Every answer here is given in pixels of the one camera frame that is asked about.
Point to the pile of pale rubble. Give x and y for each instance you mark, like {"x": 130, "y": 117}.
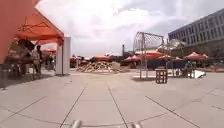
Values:
{"x": 96, "y": 67}

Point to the tall thin chimney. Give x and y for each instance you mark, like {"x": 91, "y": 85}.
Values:
{"x": 123, "y": 50}

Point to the grey paved slab plaza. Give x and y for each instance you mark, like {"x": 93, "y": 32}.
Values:
{"x": 100, "y": 100}

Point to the wooden crate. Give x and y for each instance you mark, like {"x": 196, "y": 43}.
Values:
{"x": 161, "y": 76}

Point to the robot's own part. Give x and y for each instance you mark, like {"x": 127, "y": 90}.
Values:
{"x": 76, "y": 124}
{"x": 136, "y": 125}

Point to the large orange tent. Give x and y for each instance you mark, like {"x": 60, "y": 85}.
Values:
{"x": 40, "y": 28}

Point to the group of people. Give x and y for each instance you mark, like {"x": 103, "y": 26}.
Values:
{"x": 28, "y": 56}

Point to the row of orange parasols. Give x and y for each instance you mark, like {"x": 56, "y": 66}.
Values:
{"x": 196, "y": 56}

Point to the white board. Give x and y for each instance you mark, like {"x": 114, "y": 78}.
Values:
{"x": 200, "y": 74}

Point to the grey building with window rows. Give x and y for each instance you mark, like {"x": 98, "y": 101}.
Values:
{"x": 200, "y": 33}

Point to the metal frame with netting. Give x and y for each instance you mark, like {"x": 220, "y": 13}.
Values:
{"x": 146, "y": 41}

